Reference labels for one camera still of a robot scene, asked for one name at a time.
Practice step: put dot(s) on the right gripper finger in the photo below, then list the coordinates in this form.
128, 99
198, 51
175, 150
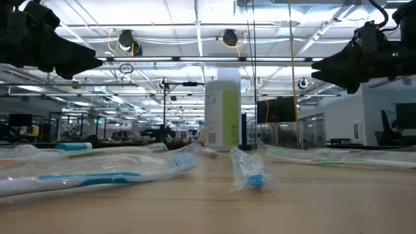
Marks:
341, 79
338, 60

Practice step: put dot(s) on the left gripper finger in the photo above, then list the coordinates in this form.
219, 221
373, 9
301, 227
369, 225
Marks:
71, 48
73, 72

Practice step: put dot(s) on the clear acrylic organizer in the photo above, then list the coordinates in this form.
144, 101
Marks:
312, 136

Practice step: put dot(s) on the blue mouthwash bottle white cap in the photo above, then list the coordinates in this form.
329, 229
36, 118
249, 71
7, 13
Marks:
73, 147

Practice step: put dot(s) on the green toothbrush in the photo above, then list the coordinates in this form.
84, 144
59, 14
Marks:
325, 160
87, 154

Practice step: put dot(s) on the blue toothbrush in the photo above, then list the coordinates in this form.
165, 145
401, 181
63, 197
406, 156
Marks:
97, 180
250, 169

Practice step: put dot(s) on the white wipes canister green label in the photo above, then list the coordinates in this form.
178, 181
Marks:
214, 113

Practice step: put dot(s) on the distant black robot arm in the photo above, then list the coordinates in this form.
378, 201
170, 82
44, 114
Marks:
159, 133

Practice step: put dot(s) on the black desk monitor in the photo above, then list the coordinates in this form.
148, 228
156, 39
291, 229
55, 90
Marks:
406, 115
19, 120

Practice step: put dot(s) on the black office chair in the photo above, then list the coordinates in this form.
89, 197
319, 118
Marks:
385, 125

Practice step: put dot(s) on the person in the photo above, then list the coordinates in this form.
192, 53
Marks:
396, 130

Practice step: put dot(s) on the white building pillar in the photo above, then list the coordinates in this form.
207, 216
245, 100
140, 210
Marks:
229, 73

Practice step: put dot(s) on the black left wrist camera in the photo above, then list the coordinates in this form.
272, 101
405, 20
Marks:
40, 13

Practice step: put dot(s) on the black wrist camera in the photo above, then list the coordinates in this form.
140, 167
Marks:
369, 37
40, 13

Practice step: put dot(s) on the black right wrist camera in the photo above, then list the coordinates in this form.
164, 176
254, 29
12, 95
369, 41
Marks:
369, 37

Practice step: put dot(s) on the black wall monitor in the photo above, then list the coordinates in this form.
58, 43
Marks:
276, 110

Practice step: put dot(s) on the black aluminium table frame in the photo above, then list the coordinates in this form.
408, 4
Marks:
130, 145

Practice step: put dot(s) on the black camera stand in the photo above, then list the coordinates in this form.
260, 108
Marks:
164, 110

